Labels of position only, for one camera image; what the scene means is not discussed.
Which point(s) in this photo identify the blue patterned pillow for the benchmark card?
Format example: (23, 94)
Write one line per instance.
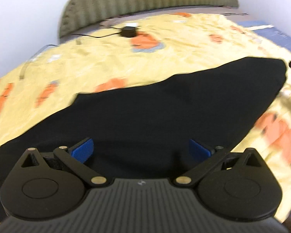
(269, 32)

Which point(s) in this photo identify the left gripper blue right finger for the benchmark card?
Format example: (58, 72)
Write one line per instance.
(199, 151)

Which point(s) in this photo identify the black pants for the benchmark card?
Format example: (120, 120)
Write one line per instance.
(144, 131)

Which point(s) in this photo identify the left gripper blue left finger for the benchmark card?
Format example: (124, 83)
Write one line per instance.
(83, 150)

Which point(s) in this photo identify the black power adapter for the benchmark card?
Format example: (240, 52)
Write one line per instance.
(128, 32)

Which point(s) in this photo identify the yellow carrot print bedspread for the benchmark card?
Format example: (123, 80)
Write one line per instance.
(165, 45)

